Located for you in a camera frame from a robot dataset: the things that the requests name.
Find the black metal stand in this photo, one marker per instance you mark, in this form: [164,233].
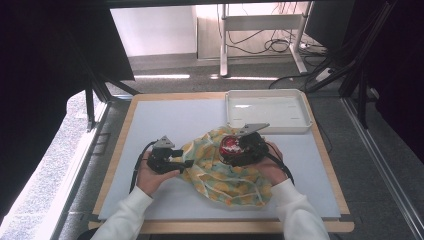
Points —
[361,83]

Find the white plastic tray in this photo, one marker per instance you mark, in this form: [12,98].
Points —
[266,111]

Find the metal floor rail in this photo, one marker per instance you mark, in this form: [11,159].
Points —
[386,170]

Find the lemon print cloth bag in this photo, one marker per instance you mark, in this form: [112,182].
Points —
[220,180]

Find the white metal desk frame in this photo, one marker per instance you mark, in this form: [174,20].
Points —
[260,22]

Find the black tripod stand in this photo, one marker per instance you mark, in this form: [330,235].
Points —
[90,106]

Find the person's right hand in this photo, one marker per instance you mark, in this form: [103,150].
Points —
[270,170]

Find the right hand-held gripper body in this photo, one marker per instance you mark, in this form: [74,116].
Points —
[251,146]

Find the dark curtain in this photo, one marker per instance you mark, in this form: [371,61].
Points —
[400,66]
[36,83]

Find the red and white round can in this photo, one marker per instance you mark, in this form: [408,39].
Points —
[230,146]

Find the person's left hand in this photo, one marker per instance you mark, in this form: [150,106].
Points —
[151,181]

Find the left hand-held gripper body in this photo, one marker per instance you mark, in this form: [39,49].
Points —
[161,156]

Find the white power strip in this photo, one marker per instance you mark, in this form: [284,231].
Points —
[324,74]

